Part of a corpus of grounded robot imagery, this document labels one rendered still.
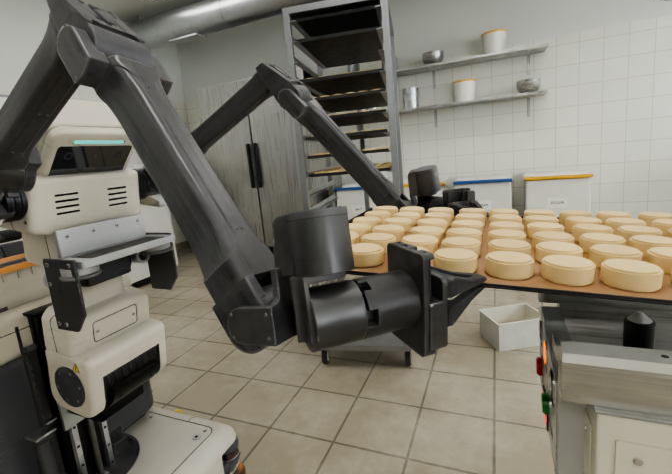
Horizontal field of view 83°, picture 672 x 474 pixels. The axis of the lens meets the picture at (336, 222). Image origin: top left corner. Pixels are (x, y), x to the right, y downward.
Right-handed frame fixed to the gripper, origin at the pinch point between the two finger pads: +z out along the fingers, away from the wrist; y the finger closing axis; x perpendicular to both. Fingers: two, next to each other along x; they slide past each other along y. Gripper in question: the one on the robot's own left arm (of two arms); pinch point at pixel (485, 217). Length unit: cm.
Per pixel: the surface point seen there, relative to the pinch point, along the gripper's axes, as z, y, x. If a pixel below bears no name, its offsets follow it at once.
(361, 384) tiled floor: -99, 101, -16
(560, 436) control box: 28.9, 22.0, 15.2
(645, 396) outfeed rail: 36.6, 12.3, 13.3
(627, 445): 36.3, 17.7, 15.1
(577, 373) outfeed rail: 32.2, 10.8, 17.5
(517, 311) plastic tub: -101, 87, -122
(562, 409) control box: 29.0, 18.2, 15.2
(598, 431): 34.3, 16.9, 16.7
